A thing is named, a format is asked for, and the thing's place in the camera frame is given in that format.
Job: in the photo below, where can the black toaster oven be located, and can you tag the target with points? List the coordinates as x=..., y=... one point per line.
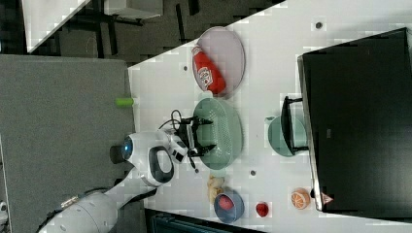
x=357, y=107

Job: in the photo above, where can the red strawberry in bowl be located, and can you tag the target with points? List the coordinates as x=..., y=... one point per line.
x=225, y=203

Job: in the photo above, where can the red ketchup bottle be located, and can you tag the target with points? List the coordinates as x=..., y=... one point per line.
x=207, y=72

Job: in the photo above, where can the green plastic strainer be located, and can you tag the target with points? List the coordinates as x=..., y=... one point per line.
x=225, y=132

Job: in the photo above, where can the red strawberry on table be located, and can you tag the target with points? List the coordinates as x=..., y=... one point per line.
x=262, y=209

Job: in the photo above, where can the orange slice toy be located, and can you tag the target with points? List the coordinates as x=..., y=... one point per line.
x=300, y=198

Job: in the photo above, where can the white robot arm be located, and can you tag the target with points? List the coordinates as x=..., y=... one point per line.
x=153, y=155

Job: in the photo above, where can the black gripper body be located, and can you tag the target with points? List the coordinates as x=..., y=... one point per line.
x=187, y=133

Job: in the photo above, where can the blue bowl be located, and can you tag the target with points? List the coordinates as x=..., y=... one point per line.
x=233, y=214

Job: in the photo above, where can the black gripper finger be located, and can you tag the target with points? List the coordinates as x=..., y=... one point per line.
x=200, y=151
x=201, y=121

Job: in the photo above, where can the pink oval plate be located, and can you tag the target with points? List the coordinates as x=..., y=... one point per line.
x=225, y=49

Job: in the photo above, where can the green toy vegetable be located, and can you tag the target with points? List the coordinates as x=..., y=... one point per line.
x=124, y=102

